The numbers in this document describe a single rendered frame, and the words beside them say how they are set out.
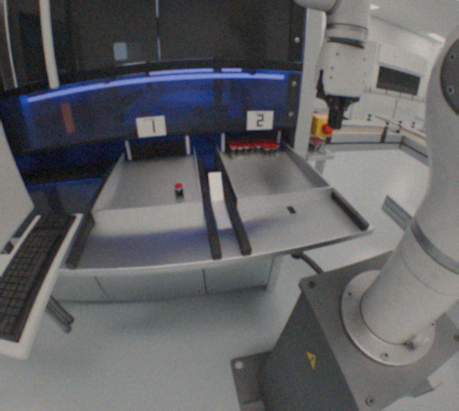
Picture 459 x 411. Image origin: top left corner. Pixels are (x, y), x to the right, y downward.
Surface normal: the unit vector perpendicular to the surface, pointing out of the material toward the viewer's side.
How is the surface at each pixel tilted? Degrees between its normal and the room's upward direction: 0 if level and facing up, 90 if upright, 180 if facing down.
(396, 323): 90
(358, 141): 90
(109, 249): 0
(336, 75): 92
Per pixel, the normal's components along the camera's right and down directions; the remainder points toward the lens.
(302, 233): 0.01, -0.86
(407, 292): -0.95, 0.15
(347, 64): 0.16, 0.52
